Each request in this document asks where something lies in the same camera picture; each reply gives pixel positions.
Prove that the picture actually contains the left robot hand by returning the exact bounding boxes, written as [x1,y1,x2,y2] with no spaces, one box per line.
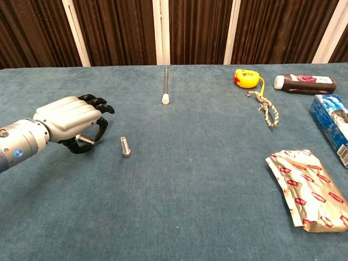
[33,94,115,154]

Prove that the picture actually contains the silver bolt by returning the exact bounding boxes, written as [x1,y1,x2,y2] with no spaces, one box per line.
[120,136,132,158]
[75,134,95,145]

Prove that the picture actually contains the dark brown curtain panel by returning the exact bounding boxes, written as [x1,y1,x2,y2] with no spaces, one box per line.
[328,26,348,63]
[169,0,233,65]
[0,0,83,69]
[231,0,341,65]
[72,0,158,66]

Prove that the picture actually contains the glass tube with white cap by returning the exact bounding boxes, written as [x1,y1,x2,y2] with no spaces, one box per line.
[161,66,171,105]

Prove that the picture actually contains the teal felt table cover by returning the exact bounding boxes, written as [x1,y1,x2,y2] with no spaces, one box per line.
[0,63,348,261]

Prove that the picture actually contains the yellow tape measure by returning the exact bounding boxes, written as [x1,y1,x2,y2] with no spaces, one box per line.
[234,69,266,97]

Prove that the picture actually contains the brown bottle with white cap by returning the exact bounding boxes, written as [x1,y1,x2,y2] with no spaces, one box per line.
[274,73,338,95]

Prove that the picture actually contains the silver foil snack wrapper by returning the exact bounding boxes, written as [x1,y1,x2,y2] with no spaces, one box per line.
[265,148,348,233]

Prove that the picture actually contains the blue cookie package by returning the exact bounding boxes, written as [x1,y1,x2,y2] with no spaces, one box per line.
[309,94,348,167]

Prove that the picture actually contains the white frame post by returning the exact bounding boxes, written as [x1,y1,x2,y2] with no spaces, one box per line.
[312,0,348,64]
[61,0,91,67]
[152,0,171,65]
[223,0,241,65]

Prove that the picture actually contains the braided rope piece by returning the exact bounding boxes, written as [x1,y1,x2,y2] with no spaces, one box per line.
[246,90,279,127]

